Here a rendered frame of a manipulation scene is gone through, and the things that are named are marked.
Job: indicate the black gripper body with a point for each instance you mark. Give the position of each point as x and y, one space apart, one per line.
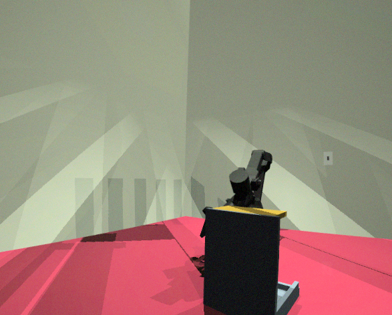
233 201

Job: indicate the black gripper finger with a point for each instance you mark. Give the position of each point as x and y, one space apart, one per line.
202 234

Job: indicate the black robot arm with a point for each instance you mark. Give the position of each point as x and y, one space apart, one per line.
247 184

